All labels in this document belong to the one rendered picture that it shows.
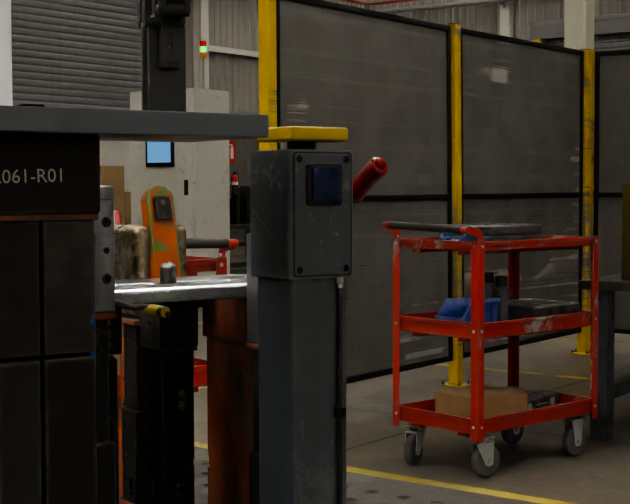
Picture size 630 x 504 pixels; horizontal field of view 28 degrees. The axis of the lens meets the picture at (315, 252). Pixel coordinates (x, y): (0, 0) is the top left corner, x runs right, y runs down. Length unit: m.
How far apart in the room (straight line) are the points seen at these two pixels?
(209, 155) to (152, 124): 10.65
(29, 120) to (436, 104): 5.98
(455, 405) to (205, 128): 4.01
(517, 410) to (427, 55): 2.45
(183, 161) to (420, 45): 5.11
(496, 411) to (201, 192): 6.94
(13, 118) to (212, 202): 10.73
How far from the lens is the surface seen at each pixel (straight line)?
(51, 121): 0.93
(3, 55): 5.40
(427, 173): 6.75
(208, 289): 1.34
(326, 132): 1.09
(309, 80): 5.90
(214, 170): 11.66
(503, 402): 4.95
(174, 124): 0.97
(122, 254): 1.59
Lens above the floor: 1.11
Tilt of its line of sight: 3 degrees down
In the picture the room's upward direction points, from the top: straight up
